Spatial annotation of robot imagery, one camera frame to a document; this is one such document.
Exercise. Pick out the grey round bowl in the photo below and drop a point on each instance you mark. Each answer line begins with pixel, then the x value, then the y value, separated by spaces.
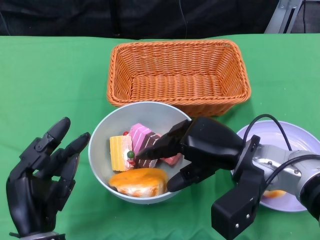
pixel 150 115

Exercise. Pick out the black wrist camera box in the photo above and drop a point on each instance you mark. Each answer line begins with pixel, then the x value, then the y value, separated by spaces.
pixel 235 212

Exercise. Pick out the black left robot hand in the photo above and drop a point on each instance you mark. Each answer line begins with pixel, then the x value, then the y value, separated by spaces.
pixel 32 190

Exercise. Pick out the black backdrop cloth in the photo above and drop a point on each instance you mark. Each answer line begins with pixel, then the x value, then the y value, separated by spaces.
pixel 100 20

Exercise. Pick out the plump orange croissant bread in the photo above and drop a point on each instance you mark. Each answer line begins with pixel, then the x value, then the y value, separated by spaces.
pixel 275 193

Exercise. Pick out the orange wicker basket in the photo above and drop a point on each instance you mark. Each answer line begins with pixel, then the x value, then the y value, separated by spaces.
pixel 175 85

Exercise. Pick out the pink layered cake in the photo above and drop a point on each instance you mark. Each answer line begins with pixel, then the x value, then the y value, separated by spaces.
pixel 171 160

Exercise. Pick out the lavender round plate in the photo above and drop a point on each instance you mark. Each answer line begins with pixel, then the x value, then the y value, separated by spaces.
pixel 300 135

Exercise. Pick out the orange donut bread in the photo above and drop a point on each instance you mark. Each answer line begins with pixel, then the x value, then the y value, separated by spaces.
pixel 137 181

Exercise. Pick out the yellow cake slice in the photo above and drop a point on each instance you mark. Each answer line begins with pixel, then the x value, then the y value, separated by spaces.
pixel 117 155

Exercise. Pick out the pink brown striped cake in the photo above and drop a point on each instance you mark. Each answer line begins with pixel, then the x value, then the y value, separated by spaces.
pixel 142 135

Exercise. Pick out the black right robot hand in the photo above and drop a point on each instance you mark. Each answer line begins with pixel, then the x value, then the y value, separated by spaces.
pixel 210 145

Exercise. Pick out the grey metal frame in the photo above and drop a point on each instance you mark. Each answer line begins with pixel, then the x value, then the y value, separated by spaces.
pixel 281 17

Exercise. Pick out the green tablecloth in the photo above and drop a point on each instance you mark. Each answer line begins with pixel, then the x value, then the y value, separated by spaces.
pixel 62 87

